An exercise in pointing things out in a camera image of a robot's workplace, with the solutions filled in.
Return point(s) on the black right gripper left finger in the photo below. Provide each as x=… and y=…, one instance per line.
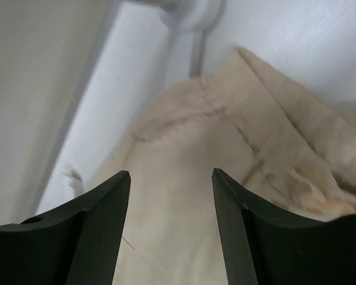
x=75, y=243

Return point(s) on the beige trousers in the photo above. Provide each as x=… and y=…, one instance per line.
x=263, y=129

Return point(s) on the white clothes rack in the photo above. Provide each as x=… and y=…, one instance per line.
x=145, y=46

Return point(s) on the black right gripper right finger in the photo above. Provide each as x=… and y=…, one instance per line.
x=265, y=244

